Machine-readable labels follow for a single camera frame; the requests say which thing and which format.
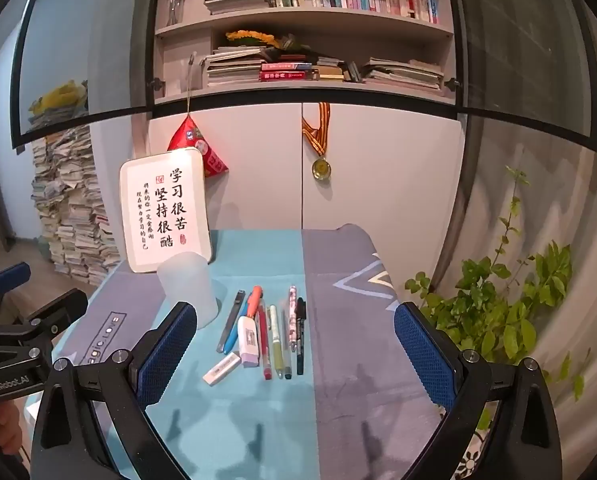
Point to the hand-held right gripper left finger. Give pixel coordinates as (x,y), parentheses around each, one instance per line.
(168,352)

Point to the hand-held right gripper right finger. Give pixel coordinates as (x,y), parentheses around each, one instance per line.
(423,355)

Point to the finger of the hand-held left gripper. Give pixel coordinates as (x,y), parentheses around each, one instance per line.
(61,307)
(11,276)

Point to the white eraser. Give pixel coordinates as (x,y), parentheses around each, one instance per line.
(222,369)

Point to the blue pen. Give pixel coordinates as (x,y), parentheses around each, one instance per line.
(232,342)

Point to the grey pen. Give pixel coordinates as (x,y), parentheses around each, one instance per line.
(232,317)

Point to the translucent plastic cup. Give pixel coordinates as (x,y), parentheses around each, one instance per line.
(188,280)

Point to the white purple correction tape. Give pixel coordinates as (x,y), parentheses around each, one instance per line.
(248,341)

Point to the red pen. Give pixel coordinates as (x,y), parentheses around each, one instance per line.
(266,360)

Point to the orange pen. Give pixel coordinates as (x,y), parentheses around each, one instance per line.
(255,300)

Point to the green pen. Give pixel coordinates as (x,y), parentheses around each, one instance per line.
(277,355)

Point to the clear white-capped pen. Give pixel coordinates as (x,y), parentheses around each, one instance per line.
(287,360)

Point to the black pen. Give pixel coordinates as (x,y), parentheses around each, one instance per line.
(301,330)

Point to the pink patterned pen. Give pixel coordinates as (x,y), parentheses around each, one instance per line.
(292,315)

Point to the green potted plant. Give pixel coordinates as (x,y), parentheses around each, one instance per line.
(488,305)

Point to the tall pile of papers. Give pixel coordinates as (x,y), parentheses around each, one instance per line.
(73,210)

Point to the white floral flower pot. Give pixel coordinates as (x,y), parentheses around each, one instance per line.
(473,460)

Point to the framed calligraphy sign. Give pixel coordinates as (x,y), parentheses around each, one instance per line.
(163,210)

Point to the yellow plastic bag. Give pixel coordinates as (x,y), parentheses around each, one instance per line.
(63,95)

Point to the gold medal with striped ribbon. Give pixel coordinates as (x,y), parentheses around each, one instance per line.
(322,168)

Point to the red triangular hanging pouch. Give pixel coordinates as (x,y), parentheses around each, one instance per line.
(193,135)

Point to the black-framed glass cabinet door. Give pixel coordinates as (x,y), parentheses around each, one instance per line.
(518,60)
(103,35)

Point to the stack of grey booklets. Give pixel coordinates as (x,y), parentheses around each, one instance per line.
(403,75)

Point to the stack of worn workbooks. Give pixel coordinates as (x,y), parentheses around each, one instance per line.
(233,67)

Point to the stack of dark books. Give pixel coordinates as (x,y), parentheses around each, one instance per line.
(331,72)

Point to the red and blue book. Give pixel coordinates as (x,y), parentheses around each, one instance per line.
(286,66)

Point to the clear glass bottle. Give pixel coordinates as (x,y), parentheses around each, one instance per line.
(176,5)

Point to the yellow artificial flowers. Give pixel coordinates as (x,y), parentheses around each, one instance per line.
(251,37)

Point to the stack of grey magazines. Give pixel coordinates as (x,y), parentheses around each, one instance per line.
(233,4)

